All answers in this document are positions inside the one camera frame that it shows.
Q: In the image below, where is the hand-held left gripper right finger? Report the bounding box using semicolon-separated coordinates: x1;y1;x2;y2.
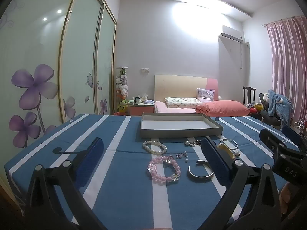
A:
201;136;282;230

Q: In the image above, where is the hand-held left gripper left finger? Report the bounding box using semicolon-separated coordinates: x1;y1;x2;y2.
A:
25;137;105;230

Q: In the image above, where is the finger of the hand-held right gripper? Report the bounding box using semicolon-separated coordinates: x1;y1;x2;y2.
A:
282;126;307;152
260;129;301;159

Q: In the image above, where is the yellow strap watch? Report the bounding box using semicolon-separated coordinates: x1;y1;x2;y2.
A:
217;141;237;160

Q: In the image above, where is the thin silver bangle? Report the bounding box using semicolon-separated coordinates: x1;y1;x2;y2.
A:
219;138;239;150

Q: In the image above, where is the silver cuff bangle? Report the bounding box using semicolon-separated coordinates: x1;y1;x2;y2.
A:
188;160;214;182

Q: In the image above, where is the grey cardboard tray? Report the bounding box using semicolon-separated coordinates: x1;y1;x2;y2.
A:
140;112;223;139

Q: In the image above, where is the person's right hand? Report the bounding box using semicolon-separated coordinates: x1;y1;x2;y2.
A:
279;182;307;212

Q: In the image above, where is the blue plush garment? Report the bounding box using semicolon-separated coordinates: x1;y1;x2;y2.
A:
267;89;294;127

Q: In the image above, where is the blue white striped tablecloth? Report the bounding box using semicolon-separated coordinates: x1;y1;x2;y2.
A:
3;114;307;230

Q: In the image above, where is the folded pink quilt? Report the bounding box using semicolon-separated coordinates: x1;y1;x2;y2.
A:
195;100;250;117

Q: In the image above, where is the dark wooden chair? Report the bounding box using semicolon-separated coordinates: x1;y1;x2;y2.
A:
243;86;257;107

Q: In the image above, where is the white patterned pillow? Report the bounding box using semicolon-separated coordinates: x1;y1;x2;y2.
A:
165;97;204;108

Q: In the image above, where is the purple floral pillow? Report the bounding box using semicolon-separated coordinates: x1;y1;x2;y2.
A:
197;88;215;101

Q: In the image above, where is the pink nightstand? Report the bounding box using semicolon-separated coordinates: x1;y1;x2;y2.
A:
127;100;155;116

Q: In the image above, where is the pink curtain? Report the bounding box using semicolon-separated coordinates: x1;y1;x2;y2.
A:
266;16;307;130

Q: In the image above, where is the plush toy column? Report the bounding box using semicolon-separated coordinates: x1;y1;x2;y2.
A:
115;66;129;115

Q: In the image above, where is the bed with beige pink headboard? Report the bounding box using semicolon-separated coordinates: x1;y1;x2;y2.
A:
154;74;250;118

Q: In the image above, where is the flower print sliding wardrobe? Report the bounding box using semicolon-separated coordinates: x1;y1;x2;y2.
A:
0;0;118;197

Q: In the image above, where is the curtain rod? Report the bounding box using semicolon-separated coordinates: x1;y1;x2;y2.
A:
261;16;307;27

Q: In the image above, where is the white air conditioner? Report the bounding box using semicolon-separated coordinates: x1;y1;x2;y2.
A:
221;25;244;43

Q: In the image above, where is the white pearl bracelet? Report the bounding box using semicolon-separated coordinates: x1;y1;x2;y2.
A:
143;140;168;156

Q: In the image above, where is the pink bead flower bracelet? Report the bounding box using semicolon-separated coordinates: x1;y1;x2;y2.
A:
147;155;182;185

